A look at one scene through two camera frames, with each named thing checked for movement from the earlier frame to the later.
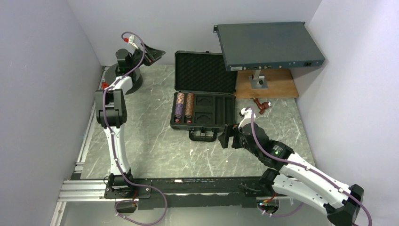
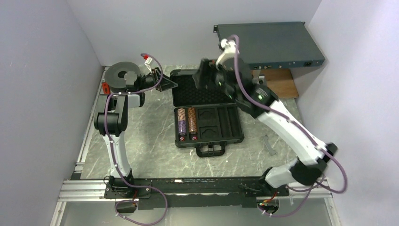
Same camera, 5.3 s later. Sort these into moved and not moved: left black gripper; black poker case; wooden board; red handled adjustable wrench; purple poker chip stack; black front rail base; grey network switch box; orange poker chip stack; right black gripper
Moved: purple poker chip stack; left black gripper; black poker case; right black gripper; orange poker chip stack
Not moved: grey network switch box; wooden board; red handled adjustable wrench; black front rail base
